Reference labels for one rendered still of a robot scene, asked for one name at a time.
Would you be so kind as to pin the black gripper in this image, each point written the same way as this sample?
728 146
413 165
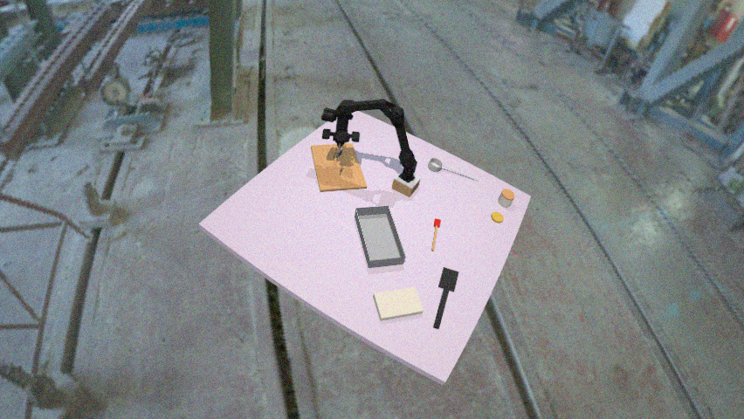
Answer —
355 136

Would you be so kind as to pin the grey cylindrical container with brown lid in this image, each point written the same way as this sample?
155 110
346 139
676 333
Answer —
506 197

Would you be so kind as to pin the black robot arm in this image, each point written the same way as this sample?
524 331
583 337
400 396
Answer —
396 116

